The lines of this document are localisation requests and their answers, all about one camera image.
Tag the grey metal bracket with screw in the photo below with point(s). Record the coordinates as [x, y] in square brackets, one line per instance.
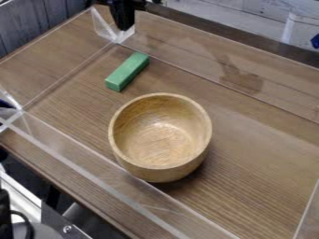
[59, 228]

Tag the clear acrylic tray walls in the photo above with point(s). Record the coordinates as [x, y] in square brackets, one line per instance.
[256, 189]

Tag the white cylindrical container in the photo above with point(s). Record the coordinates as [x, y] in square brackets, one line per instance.
[301, 31]

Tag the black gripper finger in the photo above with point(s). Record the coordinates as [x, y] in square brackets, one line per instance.
[123, 13]

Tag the green rectangular block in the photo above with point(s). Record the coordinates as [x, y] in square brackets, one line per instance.
[126, 72]

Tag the brown wooden bowl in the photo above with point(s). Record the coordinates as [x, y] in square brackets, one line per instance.
[160, 134]

